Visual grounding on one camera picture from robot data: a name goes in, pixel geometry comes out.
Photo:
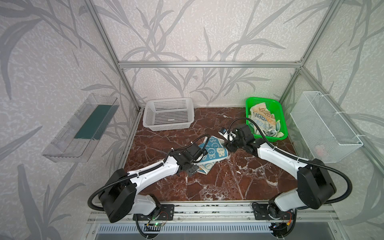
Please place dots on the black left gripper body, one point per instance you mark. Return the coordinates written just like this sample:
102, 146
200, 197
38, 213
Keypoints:
192, 169

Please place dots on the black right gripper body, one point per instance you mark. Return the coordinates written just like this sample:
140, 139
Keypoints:
229, 144

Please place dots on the blue bunny pattern towel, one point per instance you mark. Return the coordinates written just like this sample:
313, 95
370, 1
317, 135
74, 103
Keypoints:
216, 153

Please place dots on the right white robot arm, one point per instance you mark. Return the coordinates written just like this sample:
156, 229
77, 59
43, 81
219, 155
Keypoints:
314, 183

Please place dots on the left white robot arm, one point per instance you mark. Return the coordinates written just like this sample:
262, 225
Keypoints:
121, 194

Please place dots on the beige crumpled towel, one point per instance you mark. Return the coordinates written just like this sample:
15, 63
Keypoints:
266, 121

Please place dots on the green plastic basket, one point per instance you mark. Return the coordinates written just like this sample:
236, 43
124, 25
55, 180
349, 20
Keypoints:
275, 108

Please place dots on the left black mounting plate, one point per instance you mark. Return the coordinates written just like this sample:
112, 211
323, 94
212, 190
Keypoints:
163, 213

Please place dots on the black mounting plate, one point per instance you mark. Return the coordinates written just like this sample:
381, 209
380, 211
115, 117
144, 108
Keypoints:
264, 211
163, 213

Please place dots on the white plastic perforated basket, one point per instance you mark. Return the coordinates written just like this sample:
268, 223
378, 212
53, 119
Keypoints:
169, 114

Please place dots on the left circuit board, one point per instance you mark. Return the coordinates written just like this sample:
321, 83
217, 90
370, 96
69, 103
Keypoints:
154, 226

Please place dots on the circuit board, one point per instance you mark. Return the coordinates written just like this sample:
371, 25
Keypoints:
280, 231
154, 226

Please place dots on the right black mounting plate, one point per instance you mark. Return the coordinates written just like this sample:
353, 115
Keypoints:
264, 211

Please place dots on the right circuit board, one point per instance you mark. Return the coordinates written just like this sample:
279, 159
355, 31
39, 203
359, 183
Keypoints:
280, 231

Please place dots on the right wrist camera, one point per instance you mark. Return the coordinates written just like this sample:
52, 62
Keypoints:
226, 134

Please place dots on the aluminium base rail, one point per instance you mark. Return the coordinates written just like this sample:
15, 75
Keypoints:
209, 217

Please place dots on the pink object in wire basket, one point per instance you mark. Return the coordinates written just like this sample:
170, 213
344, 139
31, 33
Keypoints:
320, 150

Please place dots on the white wire mesh basket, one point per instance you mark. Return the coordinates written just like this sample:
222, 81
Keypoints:
321, 124

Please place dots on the clear plastic wall tray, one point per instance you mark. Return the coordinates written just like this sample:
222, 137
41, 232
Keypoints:
77, 140

